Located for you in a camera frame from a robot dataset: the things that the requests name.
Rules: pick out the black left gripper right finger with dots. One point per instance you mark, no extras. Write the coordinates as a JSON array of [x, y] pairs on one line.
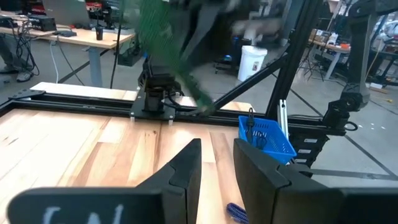
[[258, 186]]

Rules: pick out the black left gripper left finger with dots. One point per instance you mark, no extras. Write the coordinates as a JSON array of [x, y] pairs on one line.
[[183, 186]]

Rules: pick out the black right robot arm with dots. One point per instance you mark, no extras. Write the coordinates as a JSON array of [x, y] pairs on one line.
[[157, 87]]

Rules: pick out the black background robot arm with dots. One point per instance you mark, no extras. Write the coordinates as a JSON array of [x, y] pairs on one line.
[[357, 46]]

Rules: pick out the blue plastic basket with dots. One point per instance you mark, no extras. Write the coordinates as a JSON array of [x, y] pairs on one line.
[[273, 140]]

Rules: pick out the white bucket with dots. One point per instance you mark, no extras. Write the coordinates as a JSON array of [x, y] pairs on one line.
[[252, 63]]

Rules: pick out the black cup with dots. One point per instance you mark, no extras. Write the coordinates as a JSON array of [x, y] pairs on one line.
[[99, 33]]

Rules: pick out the wooden desk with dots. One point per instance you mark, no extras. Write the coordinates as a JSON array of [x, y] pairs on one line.
[[90, 38]]

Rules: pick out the grey laptop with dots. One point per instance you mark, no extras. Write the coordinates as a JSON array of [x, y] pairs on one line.
[[66, 12]]

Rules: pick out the black equipment box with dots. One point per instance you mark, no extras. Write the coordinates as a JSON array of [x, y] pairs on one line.
[[43, 23]]

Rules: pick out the person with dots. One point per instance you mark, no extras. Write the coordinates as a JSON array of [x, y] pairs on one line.
[[6, 53]]

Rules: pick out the black aluminium table frame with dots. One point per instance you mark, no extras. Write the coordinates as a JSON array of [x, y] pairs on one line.
[[93, 104]]

